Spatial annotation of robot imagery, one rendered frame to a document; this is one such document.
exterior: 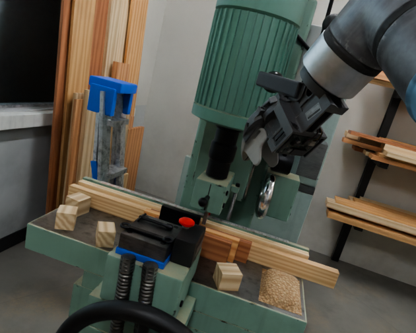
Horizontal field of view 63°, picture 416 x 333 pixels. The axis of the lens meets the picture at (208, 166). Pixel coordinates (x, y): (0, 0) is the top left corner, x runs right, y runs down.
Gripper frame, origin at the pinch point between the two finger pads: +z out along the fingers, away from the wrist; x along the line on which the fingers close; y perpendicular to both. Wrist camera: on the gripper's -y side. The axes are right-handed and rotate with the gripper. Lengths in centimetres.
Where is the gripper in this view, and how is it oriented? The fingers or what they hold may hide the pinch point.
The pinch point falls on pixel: (246, 152)
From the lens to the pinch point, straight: 62.9
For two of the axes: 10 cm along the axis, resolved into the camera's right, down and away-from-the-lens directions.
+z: -4.5, 5.7, 6.9
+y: 2.2, 8.2, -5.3
